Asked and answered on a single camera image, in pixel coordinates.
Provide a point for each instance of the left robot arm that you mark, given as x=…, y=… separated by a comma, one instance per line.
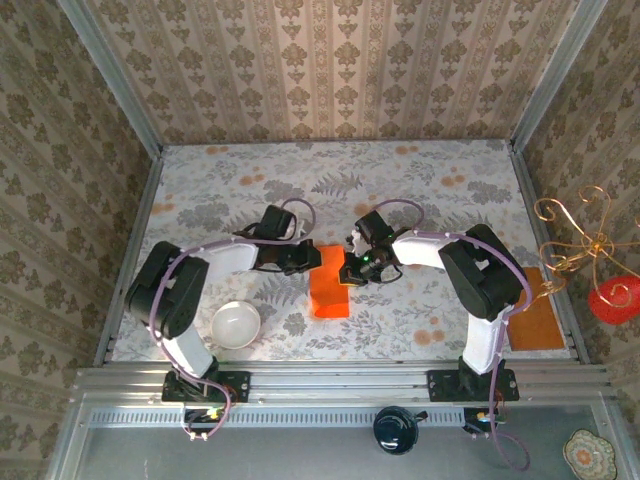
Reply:
x=170, y=295

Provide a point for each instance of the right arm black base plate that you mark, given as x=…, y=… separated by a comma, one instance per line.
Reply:
x=442, y=386

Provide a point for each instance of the patterned scalloped coaster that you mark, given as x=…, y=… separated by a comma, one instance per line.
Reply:
x=587, y=455

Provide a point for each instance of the aluminium frame post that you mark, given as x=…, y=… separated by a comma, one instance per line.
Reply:
x=112, y=75
x=555, y=75

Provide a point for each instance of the white bowl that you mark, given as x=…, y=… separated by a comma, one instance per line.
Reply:
x=235, y=324

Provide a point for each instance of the orange-brown rectangular mat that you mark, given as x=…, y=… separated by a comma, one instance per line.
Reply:
x=539, y=327

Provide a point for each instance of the red apple ornament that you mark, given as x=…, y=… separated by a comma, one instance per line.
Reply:
x=615, y=305

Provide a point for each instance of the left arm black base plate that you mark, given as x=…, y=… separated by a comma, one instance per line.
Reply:
x=235, y=386

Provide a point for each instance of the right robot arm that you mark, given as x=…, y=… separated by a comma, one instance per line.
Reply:
x=480, y=280

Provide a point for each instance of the aluminium front rail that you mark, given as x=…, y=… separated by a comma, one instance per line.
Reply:
x=325, y=380

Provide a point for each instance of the aluminium side rail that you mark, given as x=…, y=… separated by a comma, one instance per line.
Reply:
x=532, y=200
x=143, y=210

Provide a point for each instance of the orange cloth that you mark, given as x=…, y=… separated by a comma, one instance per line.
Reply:
x=327, y=295

